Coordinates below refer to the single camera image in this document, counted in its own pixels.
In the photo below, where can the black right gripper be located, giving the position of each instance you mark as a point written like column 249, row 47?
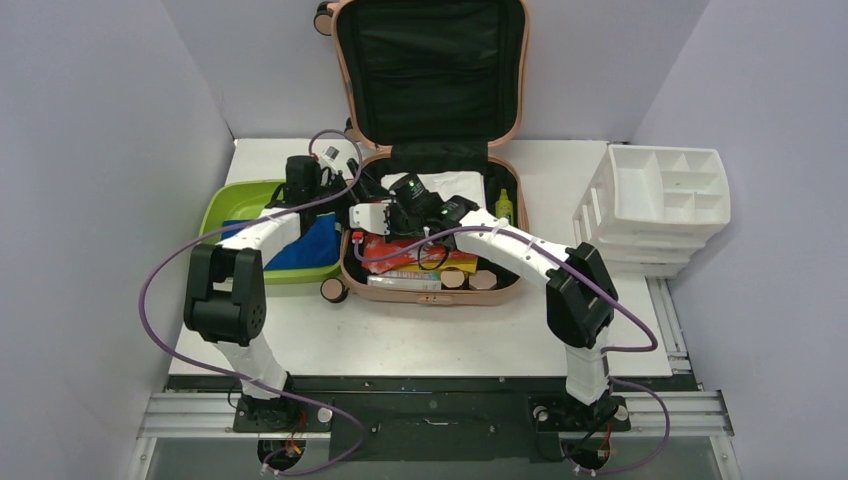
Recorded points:
column 395, row 221

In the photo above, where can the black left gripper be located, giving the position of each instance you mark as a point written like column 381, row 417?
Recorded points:
column 337, row 180

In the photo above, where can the blue towel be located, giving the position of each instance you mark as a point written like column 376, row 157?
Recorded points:
column 285, row 244

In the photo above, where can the green plastic tray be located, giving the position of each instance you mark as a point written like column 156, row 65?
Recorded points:
column 240, row 202

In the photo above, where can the pink hard-shell suitcase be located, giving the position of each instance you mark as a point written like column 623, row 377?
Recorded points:
column 435, row 86

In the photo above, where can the white plastic drawer organizer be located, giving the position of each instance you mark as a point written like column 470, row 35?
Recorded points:
column 649, row 209

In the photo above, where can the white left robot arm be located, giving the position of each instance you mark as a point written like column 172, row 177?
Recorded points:
column 226, row 297

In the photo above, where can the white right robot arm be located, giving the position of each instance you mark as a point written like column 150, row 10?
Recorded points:
column 577, row 286

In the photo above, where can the red snack bag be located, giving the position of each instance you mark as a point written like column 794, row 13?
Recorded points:
column 385, row 255

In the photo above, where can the white toothpaste box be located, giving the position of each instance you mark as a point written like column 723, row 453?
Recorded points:
column 406, row 280

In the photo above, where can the yellow flat box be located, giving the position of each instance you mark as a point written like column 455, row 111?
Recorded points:
column 466, row 264

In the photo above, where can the octagonal pink jar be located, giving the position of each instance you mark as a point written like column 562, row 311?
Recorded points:
column 482, row 280

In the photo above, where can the small green bottle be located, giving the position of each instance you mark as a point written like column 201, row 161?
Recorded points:
column 504, row 207

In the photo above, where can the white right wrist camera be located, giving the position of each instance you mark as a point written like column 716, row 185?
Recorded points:
column 370, row 217

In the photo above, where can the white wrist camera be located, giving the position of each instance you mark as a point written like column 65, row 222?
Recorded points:
column 331, row 158
column 370, row 217

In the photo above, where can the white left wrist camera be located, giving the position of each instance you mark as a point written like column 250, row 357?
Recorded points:
column 331, row 158

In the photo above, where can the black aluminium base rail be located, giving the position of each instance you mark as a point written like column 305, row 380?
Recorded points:
column 434, row 429

